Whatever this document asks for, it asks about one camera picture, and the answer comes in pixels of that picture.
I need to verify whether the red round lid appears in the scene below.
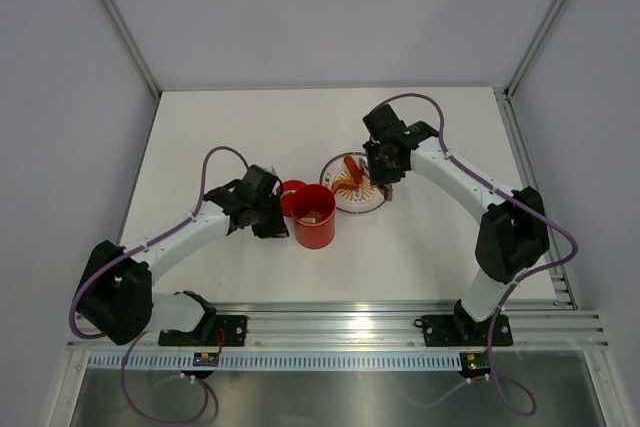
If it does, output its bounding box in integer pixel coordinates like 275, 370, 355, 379
278, 179, 306, 217

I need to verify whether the red sausage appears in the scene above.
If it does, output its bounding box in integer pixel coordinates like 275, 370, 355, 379
343, 155, 363, 186

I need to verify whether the red cylindrical lunch box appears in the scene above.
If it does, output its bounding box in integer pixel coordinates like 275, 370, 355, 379
291, 184, 337, 250

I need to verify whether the fried chicken nugget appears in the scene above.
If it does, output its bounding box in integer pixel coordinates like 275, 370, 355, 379
304, 210, 330, 223

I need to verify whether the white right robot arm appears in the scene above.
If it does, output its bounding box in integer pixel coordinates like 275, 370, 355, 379
363, 120, 549, 343

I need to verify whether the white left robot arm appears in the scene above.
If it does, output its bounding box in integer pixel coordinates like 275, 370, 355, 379
68, 176, 289, 346

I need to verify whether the white printed plate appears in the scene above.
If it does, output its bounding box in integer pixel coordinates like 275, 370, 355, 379
320, 152, 386, 214

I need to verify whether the orange chicken wing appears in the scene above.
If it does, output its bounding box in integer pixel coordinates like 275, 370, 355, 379
330, 178, 359, 195

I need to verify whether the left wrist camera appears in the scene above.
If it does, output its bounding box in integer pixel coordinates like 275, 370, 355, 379
241, 165, 279, 198

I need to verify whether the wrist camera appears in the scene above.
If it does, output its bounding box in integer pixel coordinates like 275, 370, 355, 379
241, 165, 279, 198
363, 103, 406, 142

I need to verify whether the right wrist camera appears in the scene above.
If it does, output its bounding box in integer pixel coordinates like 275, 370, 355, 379
363, 103, 406, 142

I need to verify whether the aluminium mounting rail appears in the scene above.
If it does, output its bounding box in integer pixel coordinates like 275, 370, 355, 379
67, 300, 609, 353

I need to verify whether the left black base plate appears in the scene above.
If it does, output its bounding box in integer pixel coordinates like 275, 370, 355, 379
158, 314, 249, 347

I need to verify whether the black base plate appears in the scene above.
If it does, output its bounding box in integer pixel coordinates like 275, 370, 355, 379
413, 314, 514, 347
158, 314, 249, 347

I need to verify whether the white slotted cable duct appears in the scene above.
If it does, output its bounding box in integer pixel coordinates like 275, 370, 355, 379
88, 351, 462, 372

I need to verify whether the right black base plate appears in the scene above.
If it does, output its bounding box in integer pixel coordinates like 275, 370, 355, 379
413, 314, 514, 347

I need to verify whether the left aluminium frame post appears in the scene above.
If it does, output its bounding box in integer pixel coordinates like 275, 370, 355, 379
97, 0, 162, 104

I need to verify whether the aluminium frame post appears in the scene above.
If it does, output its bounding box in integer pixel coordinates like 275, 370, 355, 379
503, 0, 571, 101
97, 0, 162, 104

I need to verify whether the right aluminium frame post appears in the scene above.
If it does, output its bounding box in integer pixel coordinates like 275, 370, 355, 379
503, 0, 571, 101

